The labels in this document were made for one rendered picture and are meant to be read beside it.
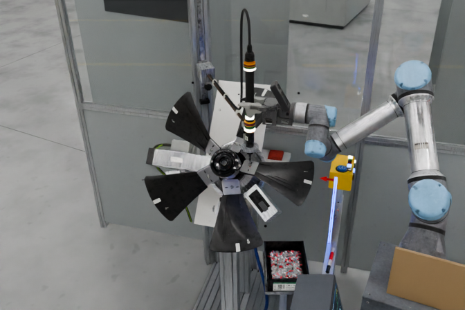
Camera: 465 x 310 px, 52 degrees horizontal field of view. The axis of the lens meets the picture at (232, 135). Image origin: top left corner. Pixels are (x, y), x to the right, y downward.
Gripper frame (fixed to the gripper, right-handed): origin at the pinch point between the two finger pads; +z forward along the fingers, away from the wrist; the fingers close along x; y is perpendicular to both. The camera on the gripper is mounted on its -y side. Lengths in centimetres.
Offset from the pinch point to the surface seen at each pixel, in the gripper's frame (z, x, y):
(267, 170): -10.7, -1.0, 29.6
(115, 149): 103, 70, 81
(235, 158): 1.8, -3.9, 24.0
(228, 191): 3.8, -8.6, 37.5
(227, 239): 0, -22, 51
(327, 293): -41, -65, 22
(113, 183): 109, 70, 109
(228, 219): 1.4, -17.1, 44.9
